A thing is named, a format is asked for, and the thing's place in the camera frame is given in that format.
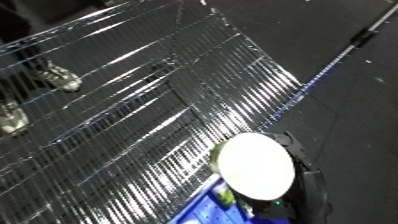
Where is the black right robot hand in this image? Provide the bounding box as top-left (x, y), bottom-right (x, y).
top-left (252, 131), bottom-right (335, 224)

